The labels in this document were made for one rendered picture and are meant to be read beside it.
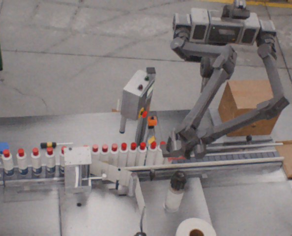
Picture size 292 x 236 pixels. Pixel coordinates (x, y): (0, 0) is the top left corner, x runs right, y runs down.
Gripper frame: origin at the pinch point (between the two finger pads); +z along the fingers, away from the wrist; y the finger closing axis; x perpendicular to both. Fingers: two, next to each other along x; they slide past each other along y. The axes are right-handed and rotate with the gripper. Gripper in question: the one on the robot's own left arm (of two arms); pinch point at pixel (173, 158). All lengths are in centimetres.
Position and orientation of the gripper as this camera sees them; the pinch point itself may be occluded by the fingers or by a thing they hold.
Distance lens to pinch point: 272.9
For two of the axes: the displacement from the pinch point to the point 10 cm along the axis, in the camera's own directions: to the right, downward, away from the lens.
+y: 1.7, 7.5, -6.4
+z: -7.1, 5.4, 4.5
